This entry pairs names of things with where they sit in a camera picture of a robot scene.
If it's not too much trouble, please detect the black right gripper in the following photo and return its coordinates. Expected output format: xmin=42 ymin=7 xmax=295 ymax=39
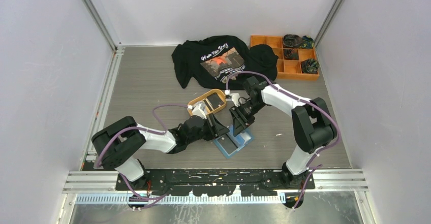
xmin=229 ymin=100 xmax=266 ymax=137

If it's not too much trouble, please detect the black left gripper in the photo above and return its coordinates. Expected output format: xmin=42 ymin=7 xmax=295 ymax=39
xmin=187 ymin=113 xmax=229 ymax=144

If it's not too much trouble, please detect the blue leather card holder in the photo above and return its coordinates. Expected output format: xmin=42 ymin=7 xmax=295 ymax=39
xmin=213 ymin=125 xmax=255 ymax=159

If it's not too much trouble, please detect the yellow oval tray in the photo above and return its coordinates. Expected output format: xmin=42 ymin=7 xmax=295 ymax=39
xmin=187 ymin=89 xmax=227 ymax=118

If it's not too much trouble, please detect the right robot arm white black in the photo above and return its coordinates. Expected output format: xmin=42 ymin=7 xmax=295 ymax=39
xmin=229 ymin=76 xmax=338 ymax=189

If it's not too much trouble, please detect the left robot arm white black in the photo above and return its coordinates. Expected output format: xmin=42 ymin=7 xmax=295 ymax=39
xmin=91 ymin=115 xmax=229 ymax=190

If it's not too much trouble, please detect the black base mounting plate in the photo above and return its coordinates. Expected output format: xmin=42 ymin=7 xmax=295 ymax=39
xmin=131 ymin=169 xmax=315 ymax=197

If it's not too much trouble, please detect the black printed t-shirt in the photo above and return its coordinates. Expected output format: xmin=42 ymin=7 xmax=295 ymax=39
xmin=171 ymin=35 xmax=278 ymax=90

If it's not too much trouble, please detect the orange wooden compartment tray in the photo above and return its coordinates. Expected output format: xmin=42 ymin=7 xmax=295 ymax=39
xmin=250 ymin=35 xmax=320 ymax=80

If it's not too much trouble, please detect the dark sock middle compartment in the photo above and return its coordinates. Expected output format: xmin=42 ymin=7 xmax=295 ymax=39
xmin=283 ymin=48 xmax=299 ymax=60

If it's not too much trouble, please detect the green patterned sock lower right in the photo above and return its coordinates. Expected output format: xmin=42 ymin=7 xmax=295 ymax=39
xmin=300 ymin=58 xmax=320 ymax=74

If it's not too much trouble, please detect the dark rolled sock top left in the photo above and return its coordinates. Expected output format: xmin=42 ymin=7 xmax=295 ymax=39
xmin=282 ymin=34 xmax=303 ymax=48

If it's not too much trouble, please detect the green rolled sock top right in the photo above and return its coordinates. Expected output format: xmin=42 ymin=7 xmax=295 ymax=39
xmin=299 ymin=36 xmax=315 ymax=49

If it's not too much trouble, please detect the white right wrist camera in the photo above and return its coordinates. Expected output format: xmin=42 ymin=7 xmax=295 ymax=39
xmin=224 ymin=89 xmax=240 ymax=107

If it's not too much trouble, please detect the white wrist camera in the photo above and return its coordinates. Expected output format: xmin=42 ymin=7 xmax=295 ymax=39
xmin=188 ymin=101 xmax=207 ymax=119
xmin=224 ymin=89 xmax=240 ymax=107

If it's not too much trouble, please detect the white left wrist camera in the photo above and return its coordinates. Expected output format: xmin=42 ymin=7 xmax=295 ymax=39
xmin=188 ymin=101 xmax=207 ymax=119

